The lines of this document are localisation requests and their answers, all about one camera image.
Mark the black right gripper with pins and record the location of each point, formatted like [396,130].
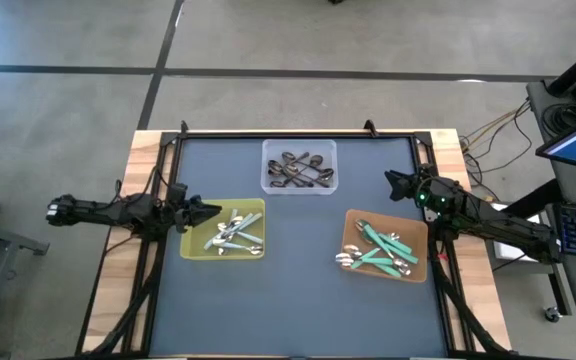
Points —
[433,192]

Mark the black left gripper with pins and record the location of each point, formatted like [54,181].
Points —
[182,215]

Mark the yellow plastic bin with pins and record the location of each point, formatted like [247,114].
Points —
[193,245]

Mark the orange plastic bin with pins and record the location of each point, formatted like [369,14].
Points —
[413,225]

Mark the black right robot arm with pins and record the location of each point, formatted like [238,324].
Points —
[508,225]

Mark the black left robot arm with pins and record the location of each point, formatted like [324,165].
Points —
[98,211]

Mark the clear plastic bin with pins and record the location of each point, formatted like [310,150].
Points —
[325,147]

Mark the white paper booklet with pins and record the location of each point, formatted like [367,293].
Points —
[505,251]

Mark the blue grey table mat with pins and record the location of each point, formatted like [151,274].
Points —
[298,300]

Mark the black monitor strut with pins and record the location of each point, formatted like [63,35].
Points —
[543,195]

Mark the caster wheel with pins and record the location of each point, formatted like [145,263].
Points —
[552,315]

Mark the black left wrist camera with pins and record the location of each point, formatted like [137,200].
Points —
[178,191]

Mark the black aluminium table frame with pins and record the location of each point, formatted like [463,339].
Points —
[408,135]

